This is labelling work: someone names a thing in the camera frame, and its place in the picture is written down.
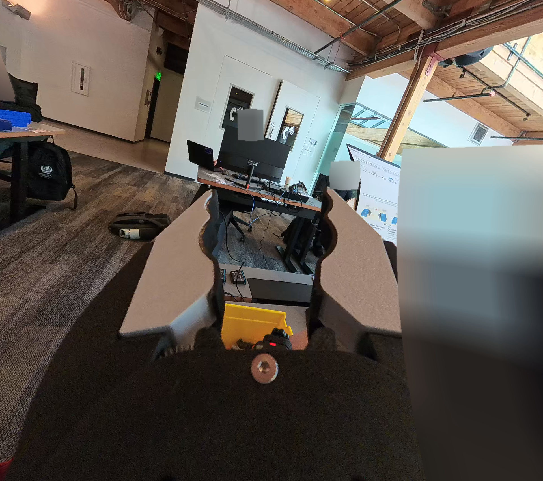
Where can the wooden post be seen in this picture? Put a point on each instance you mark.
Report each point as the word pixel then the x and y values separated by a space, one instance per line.
pixel 407 108

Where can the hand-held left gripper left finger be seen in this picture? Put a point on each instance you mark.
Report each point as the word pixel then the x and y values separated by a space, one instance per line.
pixel 169 277

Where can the wooden office desk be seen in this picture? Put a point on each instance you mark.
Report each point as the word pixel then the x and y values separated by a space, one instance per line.
pixel 34 131
pixel 237 188

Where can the yellow plastic bin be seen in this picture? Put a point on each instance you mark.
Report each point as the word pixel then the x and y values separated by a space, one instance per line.
pixel 246 320

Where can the person's right forearm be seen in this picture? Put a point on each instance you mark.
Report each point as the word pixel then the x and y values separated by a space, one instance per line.
pixel 300 341

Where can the black office chair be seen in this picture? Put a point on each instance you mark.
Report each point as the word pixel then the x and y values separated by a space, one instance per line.
pixel 235 220

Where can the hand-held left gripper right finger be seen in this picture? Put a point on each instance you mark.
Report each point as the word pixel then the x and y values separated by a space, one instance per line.
pixel 365 277

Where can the black backpack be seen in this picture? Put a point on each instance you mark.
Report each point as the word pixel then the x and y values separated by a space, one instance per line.
pixel 49 175

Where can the illustrated instruction sheet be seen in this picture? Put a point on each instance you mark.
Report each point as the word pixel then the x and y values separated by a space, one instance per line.
pixel 377 192

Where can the black monitor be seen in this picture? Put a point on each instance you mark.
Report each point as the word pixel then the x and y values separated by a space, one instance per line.
pixel 254 159

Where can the black laptop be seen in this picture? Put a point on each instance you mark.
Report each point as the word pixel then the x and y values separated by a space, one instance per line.
pixel 199 154

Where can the blue flat trays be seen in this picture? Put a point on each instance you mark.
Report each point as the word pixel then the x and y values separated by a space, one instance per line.
pixel 15 118

